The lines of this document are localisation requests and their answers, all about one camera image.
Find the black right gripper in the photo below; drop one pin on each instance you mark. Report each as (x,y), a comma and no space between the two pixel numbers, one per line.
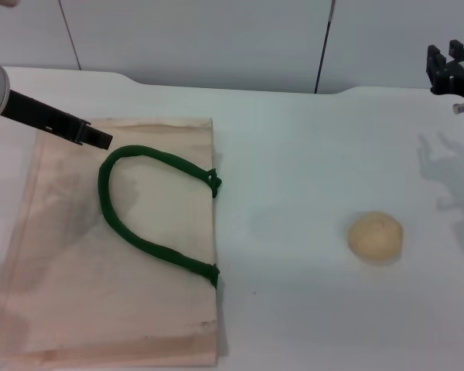
(458,77)

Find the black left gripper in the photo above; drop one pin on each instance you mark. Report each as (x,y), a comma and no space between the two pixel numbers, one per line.
(42,114)

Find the round egg yolk pastry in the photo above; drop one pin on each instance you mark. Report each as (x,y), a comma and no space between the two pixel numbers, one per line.
(376,237)

